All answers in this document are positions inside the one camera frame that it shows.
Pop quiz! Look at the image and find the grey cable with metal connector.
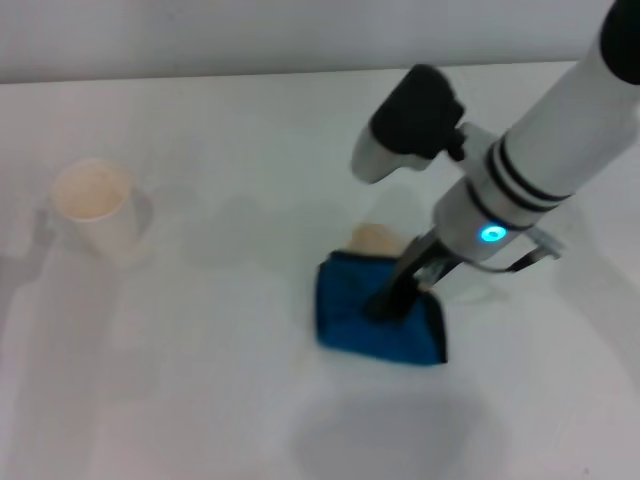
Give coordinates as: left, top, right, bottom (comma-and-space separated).
464, 227, 564, 276

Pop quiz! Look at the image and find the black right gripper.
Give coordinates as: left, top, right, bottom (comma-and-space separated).
362, 233, 459, 324

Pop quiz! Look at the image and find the black and white wrist camera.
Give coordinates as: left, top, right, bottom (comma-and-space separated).
349, 63, 469, 186

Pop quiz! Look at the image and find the blue rag with black trim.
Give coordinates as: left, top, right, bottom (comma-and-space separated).
313, 249, 449, 369

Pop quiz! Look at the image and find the white paper cup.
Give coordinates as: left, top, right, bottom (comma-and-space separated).
51, 158, 144, 259

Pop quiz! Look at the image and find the brown liquid stain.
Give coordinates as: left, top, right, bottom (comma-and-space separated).
347, 223, 404, 259

